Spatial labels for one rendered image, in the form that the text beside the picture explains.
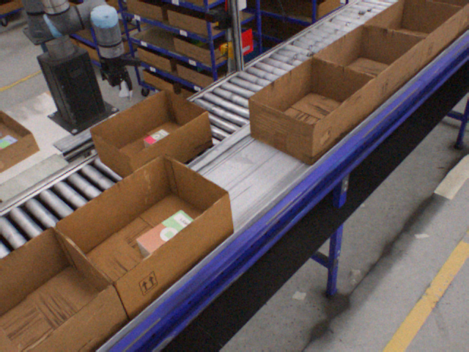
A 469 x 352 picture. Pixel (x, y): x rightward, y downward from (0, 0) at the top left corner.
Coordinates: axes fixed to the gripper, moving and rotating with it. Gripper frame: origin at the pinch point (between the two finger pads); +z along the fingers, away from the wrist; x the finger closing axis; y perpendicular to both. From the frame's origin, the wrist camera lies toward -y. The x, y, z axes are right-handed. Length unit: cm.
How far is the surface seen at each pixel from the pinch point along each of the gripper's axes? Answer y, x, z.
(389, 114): -59, 86, -1
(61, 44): 4.3, -38.0, -10.7
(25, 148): 38, -29, 22
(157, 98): -14.2, 0.8, 9.4
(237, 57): -72, -5, 17
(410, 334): -38, 131, 85
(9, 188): 54, -15, 25
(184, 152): -3.1, 30.0, 15.7
